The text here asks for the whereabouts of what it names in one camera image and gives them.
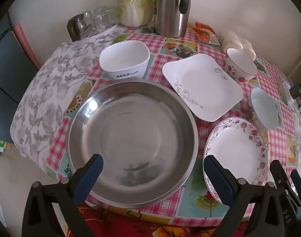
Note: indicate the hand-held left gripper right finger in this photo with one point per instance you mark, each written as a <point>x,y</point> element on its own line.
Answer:
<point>214,172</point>

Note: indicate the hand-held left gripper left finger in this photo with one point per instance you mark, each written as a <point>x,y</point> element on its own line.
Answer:
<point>87,177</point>

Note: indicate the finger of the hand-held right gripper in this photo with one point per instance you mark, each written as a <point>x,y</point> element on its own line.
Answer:
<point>297,181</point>
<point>277,171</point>

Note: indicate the floral round plate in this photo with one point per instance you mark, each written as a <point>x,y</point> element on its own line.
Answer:
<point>234,148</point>

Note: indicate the large stainless steel basin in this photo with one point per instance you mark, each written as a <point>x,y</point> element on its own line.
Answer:
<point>130,128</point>

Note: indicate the pale blue bowl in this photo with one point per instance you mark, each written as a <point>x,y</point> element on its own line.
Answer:
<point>264,106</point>

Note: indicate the white square plate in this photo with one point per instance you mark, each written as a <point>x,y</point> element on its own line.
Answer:
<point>202,84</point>

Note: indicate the red rimmed strawberry bowl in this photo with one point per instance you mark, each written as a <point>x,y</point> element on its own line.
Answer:
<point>239,61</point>

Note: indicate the white square bowl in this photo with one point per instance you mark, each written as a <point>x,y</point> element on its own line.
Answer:
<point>123,56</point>

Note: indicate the black device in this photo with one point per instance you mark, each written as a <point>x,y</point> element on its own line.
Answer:
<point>299,91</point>

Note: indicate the white plastic device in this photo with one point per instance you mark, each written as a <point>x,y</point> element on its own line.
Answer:
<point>287,88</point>

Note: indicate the grey floral cloth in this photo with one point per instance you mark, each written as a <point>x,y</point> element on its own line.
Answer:
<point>49,79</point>

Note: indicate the pink checkered tablecloth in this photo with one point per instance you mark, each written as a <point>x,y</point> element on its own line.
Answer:
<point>155,61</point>

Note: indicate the bag of steamed buns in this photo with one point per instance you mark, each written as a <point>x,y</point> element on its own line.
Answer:
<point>229,38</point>

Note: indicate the orange snack packet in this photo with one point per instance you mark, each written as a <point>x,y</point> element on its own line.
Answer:
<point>204,32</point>

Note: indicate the dark blue cabinet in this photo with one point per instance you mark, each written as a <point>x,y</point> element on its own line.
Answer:
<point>7,61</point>

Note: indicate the clear drinking glass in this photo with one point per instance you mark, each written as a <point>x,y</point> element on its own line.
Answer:
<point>98,19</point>
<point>83,23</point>
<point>111,14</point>

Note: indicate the stainless steel thermos jug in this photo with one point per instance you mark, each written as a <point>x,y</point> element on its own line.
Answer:
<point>169,12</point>

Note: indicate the napa cabbage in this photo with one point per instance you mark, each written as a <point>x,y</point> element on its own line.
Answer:
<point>134,5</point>

